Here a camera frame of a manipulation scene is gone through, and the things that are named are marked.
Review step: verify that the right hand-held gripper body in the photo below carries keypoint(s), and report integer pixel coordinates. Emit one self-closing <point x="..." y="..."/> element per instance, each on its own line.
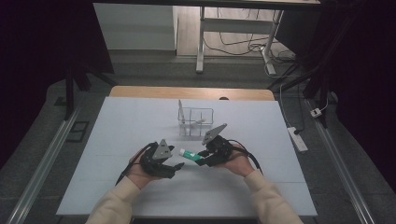
<point x="219" y="149"/>

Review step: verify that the white table sheet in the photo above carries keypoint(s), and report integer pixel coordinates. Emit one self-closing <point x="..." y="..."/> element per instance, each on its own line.
<point x="186" y="196"/>

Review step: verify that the small white adapter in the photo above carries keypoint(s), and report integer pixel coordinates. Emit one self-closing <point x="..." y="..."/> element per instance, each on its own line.
<point x="316" y="112"/>

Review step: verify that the person's left hand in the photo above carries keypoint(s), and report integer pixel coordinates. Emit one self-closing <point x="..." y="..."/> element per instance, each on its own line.
<point x="140" y="174"/>

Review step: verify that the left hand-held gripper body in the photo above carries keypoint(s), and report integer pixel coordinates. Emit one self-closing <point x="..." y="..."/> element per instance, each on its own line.
<point x="157" y="158"/>

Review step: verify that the black tripod stand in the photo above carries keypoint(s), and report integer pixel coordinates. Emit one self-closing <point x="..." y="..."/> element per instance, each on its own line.
<point x="69" y="90"/>
<point x="320" y="90"/>

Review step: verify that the clear plastic organizer box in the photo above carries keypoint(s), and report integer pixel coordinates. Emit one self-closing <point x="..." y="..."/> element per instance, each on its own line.
<point x="199" y="129"/>

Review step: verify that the aluminium floor rail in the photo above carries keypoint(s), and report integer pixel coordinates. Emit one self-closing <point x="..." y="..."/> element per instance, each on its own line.
<point x="40" y="169"/>
<point x="341" y="168"/>

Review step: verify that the white cabinet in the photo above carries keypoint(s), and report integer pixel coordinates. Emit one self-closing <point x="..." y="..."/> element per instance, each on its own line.
<point x="134" y="28"/>

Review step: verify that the person's right hand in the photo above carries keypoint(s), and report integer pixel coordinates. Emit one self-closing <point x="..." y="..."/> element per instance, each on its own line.
<point x="238" y="165"/>

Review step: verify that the white desk frame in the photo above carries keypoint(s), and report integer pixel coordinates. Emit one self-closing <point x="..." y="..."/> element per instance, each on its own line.
<point x="236" y="25"/>

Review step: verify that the black table grommet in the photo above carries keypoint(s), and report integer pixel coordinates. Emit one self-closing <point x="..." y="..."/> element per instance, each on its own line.
<point x="223" y="98"/>

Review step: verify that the white power strip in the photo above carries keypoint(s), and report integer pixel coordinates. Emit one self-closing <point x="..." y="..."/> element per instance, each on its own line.
<point x="297" y="139"/>

